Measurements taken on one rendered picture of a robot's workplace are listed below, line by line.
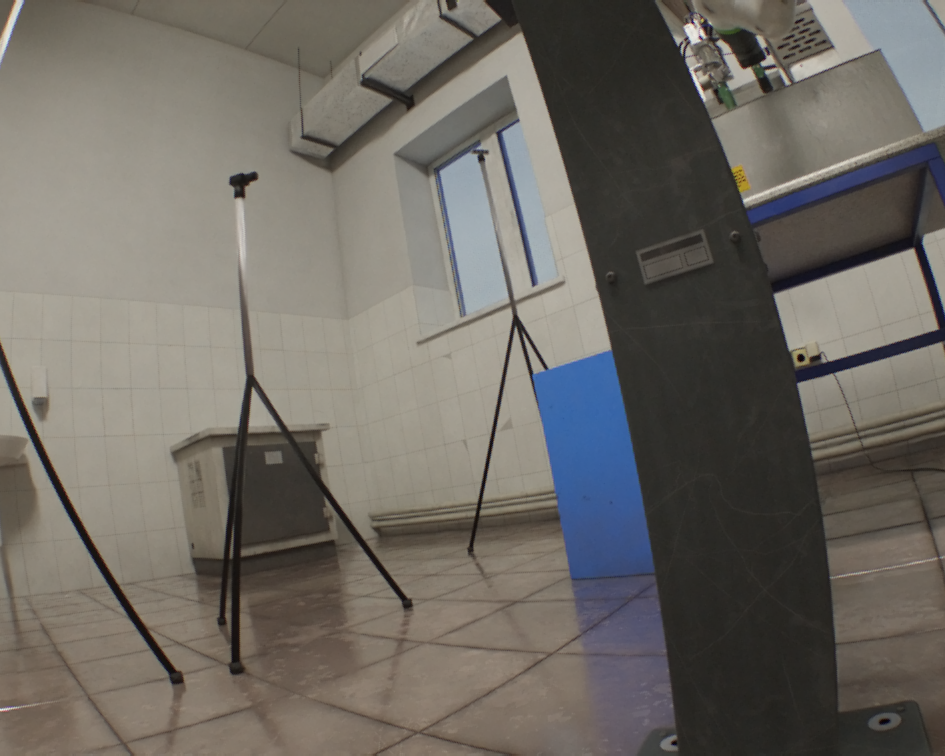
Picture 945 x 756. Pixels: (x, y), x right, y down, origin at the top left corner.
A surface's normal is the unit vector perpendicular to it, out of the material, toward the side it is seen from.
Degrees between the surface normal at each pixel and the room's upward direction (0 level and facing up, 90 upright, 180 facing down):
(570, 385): 90
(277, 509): 90
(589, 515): 90
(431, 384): 90
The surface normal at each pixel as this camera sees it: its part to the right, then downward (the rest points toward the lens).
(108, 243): 0.73, -0.25
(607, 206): -0.54, -0.05
